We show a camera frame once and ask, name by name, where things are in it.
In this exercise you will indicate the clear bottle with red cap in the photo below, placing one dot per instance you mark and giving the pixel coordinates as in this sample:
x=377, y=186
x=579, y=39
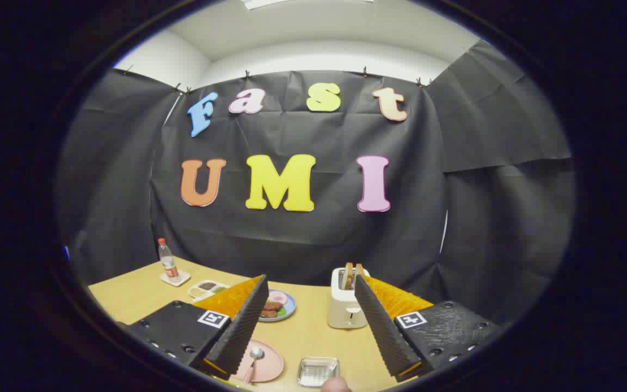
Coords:
x=168, y=264

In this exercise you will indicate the ceiling light panel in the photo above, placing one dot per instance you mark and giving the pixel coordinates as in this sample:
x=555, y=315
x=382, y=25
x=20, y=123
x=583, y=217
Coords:
x=270, y=2

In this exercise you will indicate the brown meat piece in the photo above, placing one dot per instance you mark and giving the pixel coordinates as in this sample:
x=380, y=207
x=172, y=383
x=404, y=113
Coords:
x=268, y=313
x=272, y=306

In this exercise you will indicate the small metal tray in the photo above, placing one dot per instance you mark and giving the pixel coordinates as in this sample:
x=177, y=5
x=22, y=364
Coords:
x=316, y=371

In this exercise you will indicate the green lettuce leaf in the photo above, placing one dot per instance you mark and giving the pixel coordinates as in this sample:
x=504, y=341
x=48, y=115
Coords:
x=282, y=312

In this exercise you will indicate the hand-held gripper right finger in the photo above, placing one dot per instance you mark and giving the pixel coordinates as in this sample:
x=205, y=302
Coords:
x=381, y=332

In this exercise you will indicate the pink ham slice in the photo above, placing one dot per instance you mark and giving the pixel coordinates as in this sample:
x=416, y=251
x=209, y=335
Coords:
x=278, y=296

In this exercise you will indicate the white toaster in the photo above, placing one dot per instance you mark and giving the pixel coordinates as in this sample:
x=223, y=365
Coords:
x=343, y=310

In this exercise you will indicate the white divided condiment tray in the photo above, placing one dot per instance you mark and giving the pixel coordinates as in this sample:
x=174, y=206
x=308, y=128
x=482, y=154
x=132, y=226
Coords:
x=207, y=286

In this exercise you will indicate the pink plate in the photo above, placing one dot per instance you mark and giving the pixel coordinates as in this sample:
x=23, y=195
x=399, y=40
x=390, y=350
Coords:
x=270, y=365

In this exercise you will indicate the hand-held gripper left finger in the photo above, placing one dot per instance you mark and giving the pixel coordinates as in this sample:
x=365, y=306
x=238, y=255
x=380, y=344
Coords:
x=240, y=332

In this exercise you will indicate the white square coaster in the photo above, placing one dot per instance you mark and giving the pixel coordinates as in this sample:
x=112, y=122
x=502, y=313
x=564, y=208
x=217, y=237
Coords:
x=183, y=279

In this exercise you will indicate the blue plate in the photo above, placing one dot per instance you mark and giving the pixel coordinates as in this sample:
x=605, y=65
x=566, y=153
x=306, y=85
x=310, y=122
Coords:
x=290, y=310

